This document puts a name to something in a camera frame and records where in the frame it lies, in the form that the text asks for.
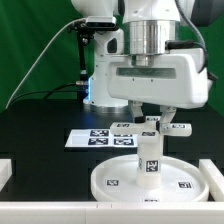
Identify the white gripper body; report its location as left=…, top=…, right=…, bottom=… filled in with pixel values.
left=107, top=48, right=210, bottom=109

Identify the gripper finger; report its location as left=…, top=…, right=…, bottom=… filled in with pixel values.
left=128, top=101, right=145, bottom=122
left=159, top=106, right=176, bottom=130

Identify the white cross-shaped table base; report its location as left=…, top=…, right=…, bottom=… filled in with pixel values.
left=110, top=116, right=192, bottom=137

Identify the white round table top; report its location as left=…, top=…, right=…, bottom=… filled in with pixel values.
left=91, top=154, right=209, bottom=202

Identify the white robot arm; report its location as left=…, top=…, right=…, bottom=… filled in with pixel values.
left=71, top=0, right=224, bottom=123

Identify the white marker sheet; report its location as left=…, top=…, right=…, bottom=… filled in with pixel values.
left=65, top=129, right=137, bottom=148

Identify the white right barrier block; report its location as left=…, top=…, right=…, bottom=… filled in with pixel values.
left=199, top=159, right=224, bottom=202

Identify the white barrier block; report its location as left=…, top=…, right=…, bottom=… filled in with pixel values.
left=0, top=159, right=12, bottom=191
left=199, top=159, right=224, bottom=202

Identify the white left barrier block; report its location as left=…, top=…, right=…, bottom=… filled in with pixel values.
left=0, top=159, right=12, bottom=191

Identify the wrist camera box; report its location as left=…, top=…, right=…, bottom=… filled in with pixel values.
left=106, top=34, right=124, bottom=55

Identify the black cable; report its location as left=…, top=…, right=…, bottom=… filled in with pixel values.
left=6, top=83, right=84, bottom=109

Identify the black camera on stand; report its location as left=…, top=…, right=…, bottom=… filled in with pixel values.
left=67, top=17, right=118, bottom=96

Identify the white camera cable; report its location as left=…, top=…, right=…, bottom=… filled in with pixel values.
left=5, top=19, right=87, bottom=110

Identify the white front barrier rail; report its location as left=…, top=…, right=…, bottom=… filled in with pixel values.
left=0, top=202, right=224, bottom=224

